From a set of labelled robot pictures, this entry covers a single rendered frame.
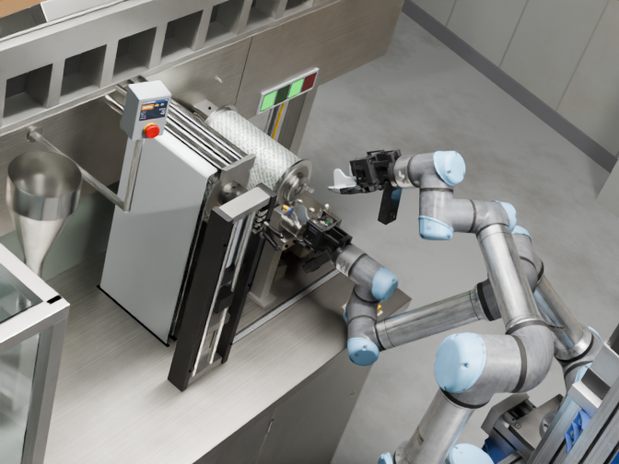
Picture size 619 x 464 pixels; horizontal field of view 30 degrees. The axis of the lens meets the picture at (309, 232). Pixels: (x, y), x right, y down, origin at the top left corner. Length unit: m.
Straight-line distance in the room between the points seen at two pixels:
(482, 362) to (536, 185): 3.25
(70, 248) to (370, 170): 0.79
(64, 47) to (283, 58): 0.87
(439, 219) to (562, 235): 2.76
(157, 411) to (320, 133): 2.76
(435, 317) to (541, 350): 0.47
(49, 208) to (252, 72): 1.01
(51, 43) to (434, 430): 1.12
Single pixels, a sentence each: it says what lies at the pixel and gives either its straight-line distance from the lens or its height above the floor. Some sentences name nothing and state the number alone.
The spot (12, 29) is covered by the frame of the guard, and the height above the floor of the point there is 1.95.
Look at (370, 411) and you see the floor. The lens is 4.06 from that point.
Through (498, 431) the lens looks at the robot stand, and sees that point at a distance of 3.17.
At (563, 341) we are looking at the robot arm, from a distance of 2.98.
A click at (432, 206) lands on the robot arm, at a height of 1.49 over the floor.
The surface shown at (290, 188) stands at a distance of 2.75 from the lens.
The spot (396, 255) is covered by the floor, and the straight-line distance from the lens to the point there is 4.70.
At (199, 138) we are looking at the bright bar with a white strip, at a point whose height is 1.45.
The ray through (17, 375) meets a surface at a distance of 1.93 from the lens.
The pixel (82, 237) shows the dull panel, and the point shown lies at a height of 1.00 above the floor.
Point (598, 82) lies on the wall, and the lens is 5.71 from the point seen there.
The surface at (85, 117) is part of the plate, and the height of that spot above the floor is 1.40.
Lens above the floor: 2.94
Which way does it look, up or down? 39 degrees down
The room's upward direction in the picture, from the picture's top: 19 degrees clockwise
